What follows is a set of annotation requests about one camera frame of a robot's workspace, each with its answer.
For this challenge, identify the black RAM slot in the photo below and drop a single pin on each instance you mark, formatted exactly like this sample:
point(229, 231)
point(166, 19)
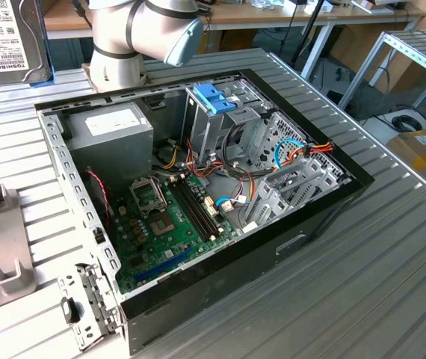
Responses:
point(192, 209)
point(197, 209)
point(187, 209)
point(202, 209)

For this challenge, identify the grey parts rack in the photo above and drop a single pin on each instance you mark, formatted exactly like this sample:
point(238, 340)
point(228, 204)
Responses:
point(0, 239)

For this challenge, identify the grey metal disk bay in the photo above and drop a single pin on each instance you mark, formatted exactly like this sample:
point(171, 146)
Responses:
point(258, 207)

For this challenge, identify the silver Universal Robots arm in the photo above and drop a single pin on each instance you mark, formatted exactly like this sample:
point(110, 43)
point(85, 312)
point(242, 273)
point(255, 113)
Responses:
point(116, 37)

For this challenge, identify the grey metal drive cage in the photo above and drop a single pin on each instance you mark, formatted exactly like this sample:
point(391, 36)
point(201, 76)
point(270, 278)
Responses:
point(205, 127)

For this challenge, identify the hard disk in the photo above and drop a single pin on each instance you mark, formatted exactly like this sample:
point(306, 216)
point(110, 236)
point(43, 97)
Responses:
point(3, 37)

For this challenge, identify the large brown cardboard sheet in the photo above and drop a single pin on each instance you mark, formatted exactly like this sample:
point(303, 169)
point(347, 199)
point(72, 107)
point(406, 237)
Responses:
point(351, 45)

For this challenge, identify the black open PC case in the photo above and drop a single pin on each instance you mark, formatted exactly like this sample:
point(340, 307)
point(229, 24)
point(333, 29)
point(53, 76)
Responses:
point(235, 269)

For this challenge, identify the blue expansion slot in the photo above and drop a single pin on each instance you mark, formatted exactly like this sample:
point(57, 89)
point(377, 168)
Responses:
point(164, 264)

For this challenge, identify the grey power supply unit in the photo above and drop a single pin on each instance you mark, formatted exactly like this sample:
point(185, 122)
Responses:
point(116, 149)

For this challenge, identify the long wooden desk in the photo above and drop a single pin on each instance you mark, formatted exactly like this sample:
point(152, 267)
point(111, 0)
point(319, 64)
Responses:
point(254, 16)

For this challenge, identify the CPU socket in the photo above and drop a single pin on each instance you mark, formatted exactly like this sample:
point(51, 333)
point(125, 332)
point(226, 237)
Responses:
point(162, 224)

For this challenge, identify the cardboard box with labels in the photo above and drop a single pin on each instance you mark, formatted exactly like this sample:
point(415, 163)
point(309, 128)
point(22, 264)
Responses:
point(411, 157)

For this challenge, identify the metal card retention bracket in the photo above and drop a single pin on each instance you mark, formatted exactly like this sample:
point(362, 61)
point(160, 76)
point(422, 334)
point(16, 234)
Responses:
point(97, 295)

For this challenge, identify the black case fan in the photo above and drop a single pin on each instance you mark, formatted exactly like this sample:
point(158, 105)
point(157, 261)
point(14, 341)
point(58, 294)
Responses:
point(95, 202)

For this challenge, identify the metal slat shelf table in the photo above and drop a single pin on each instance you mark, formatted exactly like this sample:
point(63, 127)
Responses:
point(415, 45)

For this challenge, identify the green motherboard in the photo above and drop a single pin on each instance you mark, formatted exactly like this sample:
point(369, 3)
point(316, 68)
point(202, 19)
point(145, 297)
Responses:
point(149, 254)

